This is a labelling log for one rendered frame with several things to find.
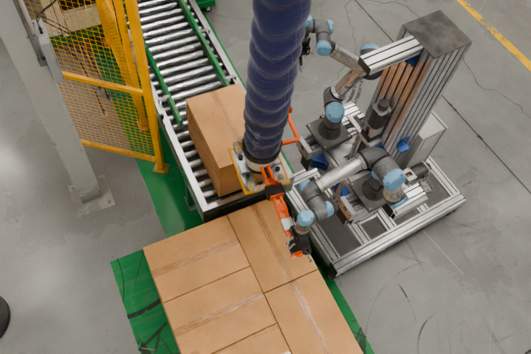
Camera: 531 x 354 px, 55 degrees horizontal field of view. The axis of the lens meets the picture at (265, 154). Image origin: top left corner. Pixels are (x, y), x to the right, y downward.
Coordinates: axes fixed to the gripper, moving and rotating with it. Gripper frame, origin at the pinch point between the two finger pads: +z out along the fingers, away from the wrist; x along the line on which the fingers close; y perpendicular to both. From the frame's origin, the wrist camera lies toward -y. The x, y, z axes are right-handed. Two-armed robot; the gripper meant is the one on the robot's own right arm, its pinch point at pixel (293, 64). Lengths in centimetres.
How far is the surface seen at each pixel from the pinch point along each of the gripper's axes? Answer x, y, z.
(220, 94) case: 39, -28, 57
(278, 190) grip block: -55, -39, 31
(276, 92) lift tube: -41, -40, -41
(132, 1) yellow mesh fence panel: 55, -73, -29
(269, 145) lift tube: -40, -39, 6
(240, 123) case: 11, -27, 57
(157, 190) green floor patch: 40, -84, 152
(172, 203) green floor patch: 24, -78, 152
